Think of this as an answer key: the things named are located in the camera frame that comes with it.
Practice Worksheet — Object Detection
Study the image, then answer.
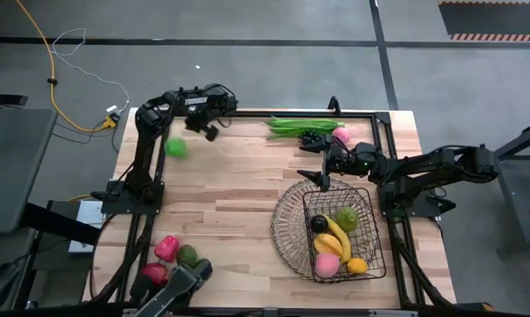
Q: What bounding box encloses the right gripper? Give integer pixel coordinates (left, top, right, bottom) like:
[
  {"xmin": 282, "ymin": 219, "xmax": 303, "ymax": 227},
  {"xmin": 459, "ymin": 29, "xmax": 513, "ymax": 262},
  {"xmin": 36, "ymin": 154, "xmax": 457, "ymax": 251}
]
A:
[{"xmin": 296, "ymin": 134, "xmax": 380, "ymax": 194}]

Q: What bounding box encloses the black grape bunch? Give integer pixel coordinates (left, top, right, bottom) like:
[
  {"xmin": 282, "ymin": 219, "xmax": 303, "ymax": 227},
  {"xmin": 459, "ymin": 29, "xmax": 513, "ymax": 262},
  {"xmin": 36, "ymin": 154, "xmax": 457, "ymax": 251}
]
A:
[{"xmin": 298, "ymin": 129, "xmax": 332, "ymax": 146}]

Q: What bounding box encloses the green apple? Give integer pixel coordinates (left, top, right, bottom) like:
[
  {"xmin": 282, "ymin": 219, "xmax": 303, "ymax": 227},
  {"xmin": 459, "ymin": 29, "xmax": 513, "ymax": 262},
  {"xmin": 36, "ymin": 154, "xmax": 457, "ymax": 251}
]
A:
[{"xmin": 164, "ymin": 137, "xmax": 190, "ymax": 160}]

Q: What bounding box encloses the green bean bunch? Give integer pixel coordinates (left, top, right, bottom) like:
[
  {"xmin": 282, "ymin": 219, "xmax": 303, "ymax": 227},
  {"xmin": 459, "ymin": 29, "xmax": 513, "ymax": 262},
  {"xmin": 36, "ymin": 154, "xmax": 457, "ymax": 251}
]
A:
[{"xmin": 264, "ymin": 115, "xmax": 346, "ymax": 141}]

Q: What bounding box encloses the pink peach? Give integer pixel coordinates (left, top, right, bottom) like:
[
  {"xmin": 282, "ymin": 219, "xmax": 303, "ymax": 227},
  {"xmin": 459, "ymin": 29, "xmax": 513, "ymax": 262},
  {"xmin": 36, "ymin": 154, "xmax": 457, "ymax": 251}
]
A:
[
  {"xmin": 330, "ymin": 126, "xmax": 352, "ymax": 146},
  {"xmin": 313, "ymin": 252, "xmax": 342, "ymax": 279}
]

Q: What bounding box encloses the dark green round fruit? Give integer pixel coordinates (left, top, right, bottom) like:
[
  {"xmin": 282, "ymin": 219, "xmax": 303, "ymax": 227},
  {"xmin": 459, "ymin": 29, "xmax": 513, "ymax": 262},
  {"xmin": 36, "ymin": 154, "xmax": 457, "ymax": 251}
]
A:
[{"xmin": 310, "ymin": 214, "xmax": 329, "ymax": 233}]

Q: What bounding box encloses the green pear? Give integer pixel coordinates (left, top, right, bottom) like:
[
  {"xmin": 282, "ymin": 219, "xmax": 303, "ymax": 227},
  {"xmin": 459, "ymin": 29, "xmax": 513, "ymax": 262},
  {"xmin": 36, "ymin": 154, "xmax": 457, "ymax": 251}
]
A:
[{"xmin": 335, "ymin": 206, "xmax": 360, "ymax": 232}]

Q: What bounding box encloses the yellow banana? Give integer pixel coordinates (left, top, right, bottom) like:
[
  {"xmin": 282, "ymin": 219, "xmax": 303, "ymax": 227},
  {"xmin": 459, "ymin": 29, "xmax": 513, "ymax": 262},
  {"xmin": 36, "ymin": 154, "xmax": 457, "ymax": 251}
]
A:
[{"xmin": 322, "ymin": 214, "xmax": 353, "ymax": 264}]

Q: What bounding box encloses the yellow starfruit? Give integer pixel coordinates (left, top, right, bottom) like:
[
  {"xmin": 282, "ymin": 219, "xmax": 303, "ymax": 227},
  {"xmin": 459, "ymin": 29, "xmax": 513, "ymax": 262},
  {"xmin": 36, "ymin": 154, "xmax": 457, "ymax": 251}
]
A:
[{"xmin": 313, "ymin": 232, "xmax": 343, "ymax": 259}]

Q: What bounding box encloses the yellow lemon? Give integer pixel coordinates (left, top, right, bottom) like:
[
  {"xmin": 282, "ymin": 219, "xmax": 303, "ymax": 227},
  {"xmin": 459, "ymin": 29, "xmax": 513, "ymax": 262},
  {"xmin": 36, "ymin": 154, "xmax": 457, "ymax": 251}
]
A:
[{"xmin": 346, "ymin": 257, "xmax": 370, "ymax": 275}]

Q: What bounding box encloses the red bell pepper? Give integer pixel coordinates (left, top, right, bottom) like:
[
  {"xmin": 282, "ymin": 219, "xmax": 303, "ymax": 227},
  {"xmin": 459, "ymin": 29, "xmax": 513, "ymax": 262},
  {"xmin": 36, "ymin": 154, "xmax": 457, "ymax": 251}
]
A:
[{"xmin": 153, "ymin": 235, "xmax": 181, "ymax": 264}]

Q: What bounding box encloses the green avocado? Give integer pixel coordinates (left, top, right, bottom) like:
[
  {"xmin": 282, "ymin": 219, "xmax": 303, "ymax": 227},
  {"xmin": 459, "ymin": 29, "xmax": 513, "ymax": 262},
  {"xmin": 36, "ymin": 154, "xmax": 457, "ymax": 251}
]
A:
[{"xmin": 175, "ymin": 244, "xmax": 200, "ymax": 269}]

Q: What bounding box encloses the red apple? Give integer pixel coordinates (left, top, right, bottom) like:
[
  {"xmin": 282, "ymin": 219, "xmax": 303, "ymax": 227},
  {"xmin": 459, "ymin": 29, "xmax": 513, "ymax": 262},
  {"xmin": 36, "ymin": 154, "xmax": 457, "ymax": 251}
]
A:
[{"xmin": 140, "ymin": 262, "xmax": 172, "ymax": 287}]

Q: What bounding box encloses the round woven placemat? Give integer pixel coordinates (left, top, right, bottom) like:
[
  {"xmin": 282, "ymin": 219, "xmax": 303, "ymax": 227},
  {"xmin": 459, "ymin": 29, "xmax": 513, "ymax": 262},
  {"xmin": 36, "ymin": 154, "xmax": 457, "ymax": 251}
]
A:
[{"xmin": 269, "ymin": 176, "xmax": 380, "ymax": 281}]

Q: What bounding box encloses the white box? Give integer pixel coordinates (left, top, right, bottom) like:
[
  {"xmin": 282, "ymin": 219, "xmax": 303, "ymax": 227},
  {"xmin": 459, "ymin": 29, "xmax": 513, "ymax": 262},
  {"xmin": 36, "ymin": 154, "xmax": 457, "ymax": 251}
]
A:
[{"xmin": 69, "ymin": 200, "xmax": 106, "ymax": 254}]

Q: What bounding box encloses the black desk leg beam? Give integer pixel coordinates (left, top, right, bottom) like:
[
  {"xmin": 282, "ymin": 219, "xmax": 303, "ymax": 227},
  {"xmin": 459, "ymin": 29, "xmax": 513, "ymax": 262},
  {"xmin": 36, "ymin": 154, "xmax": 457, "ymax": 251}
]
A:
[{"xmin": 20, "ymin": 200, "xmax": 102, "ymax": 247}]

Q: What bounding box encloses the grey desk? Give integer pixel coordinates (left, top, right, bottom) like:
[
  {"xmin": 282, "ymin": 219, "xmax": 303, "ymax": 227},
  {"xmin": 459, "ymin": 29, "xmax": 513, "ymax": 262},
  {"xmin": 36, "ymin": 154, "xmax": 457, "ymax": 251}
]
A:
[{"xmin": 0, "ymin": 107, "xmax": 58, "ymax": 234}]

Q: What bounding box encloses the black flat bar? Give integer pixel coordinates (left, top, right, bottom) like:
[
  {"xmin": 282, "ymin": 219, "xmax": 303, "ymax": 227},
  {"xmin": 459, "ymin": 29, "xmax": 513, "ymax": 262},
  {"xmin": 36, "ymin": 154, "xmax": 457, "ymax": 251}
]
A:
[{"xmin": 0, "ymin": 93, "xmax": 29, "ymax": 107}]

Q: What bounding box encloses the black hazard-striped floor mat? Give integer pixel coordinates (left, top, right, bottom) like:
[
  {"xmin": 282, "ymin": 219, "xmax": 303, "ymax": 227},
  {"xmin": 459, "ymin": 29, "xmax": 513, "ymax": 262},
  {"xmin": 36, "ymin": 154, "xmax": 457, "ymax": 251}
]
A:
[{"xmin": 438, "ymin": 0, "xmax": 530, "ymax": 43}]

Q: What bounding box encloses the black aluminium table frame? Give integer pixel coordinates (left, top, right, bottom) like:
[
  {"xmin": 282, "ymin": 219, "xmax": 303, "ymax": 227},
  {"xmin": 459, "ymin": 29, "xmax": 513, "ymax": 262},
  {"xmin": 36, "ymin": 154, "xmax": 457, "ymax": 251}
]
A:
[{"xmin": 82, "ymin": 107, "xmax": 458, "ymax": 317}]

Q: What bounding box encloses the black wire basket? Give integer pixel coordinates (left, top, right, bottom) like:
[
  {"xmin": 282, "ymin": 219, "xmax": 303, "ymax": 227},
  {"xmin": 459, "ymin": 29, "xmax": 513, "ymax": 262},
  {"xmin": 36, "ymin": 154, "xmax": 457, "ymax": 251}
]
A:
[{"xmin": 302, "ymin": 187, "xmax": 387, "ymax": 284}]

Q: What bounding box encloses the thin white cable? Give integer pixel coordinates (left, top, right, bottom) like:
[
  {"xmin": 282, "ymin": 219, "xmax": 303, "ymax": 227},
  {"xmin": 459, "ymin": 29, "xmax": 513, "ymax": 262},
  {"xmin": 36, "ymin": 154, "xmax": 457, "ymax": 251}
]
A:
[{"xmin": 50, "ymin": 27, "xmax": 131, "ymax": 114}]

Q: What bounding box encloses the yellow extension cable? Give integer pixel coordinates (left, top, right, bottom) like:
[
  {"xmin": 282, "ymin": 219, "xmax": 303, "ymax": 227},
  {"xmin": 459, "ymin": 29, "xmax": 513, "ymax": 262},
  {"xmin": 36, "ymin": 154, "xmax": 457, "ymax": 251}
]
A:
[{"xmin": 14, "ymin": 0, "xmax": 116, "ymax": 133}]

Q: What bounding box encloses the silver metal bracket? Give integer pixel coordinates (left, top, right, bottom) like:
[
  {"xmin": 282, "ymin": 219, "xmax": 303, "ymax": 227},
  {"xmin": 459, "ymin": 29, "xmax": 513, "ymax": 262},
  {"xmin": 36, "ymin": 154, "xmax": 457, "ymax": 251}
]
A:
[{"xmin": 368, "ymin": 309, "xmax": 418, "ymax": 317}]

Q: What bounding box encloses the black desk frame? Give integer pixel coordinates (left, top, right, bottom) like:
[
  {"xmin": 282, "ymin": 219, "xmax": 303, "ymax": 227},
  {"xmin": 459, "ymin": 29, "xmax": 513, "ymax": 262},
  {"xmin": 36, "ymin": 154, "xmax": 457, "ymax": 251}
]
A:
[{"xmin": 467, "ymin": 118, "xmax": 530, "ymax": 256}]

